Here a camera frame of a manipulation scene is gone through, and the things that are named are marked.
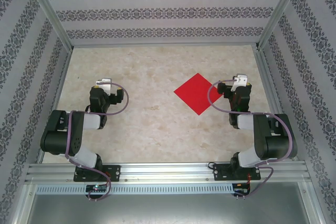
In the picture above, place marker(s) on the red square paper sheet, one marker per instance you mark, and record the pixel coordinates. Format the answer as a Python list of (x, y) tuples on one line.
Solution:
[(197, 93)]

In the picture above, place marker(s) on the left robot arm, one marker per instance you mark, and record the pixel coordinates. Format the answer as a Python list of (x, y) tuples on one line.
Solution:
[(60, 134)]

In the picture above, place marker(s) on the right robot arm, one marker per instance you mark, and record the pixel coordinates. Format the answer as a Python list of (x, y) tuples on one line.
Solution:
[(275, 140)]

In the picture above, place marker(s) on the grey metal sheet panel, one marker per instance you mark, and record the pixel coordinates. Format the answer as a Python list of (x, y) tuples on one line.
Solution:
[(168, 208)]

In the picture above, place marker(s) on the small controller board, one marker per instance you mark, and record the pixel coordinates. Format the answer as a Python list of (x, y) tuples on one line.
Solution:
[(97, 188), (240, 187)]

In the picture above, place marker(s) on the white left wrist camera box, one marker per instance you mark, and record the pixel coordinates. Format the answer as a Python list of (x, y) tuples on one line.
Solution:
[(104, 81)]

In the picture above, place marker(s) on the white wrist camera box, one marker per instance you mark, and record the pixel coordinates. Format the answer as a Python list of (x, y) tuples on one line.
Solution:
[(104, 81), (240, 79)]

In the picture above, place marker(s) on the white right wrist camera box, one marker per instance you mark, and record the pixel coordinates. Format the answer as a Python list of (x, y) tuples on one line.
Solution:
[(240, 79)]

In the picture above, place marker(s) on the aluminium table side rail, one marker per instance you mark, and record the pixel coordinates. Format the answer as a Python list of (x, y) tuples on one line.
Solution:
[(266, 77), (58, 90)]

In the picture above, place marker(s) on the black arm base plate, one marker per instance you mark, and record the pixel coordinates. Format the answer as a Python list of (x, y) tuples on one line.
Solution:
[(221, 172), (114, 172)]

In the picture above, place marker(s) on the aluminium frame cross beam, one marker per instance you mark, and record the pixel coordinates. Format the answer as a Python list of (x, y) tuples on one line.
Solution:
[(162, 44)]

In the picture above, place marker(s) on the slanted aluminium frame post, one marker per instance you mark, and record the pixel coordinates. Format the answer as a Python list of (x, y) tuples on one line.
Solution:
[(53, 16), (278, 11)]

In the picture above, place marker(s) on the aluminium mounting rail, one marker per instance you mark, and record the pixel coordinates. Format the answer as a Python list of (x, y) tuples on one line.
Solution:
[(168, 172)]

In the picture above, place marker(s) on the short aluminium frame strut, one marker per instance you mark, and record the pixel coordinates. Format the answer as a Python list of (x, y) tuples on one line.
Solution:
[(22, 203), (313, 203)]

